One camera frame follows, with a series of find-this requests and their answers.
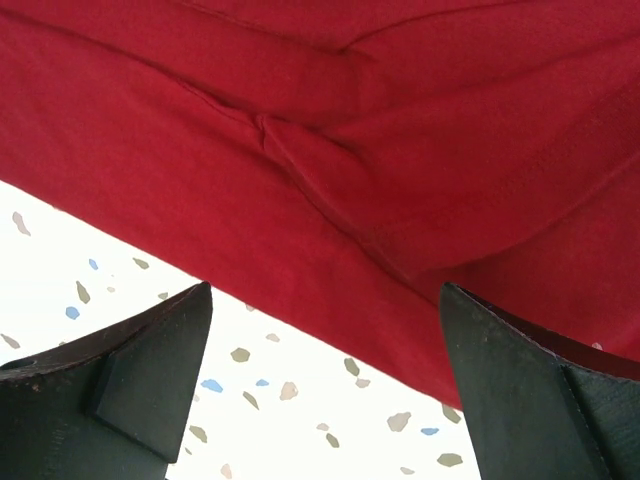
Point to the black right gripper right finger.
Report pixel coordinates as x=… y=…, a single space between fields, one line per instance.
x=539 y=405

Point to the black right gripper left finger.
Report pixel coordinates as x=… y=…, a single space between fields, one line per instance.
x=110 y=405

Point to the red t shirt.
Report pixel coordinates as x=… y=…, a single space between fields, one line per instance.
x=333 y=163

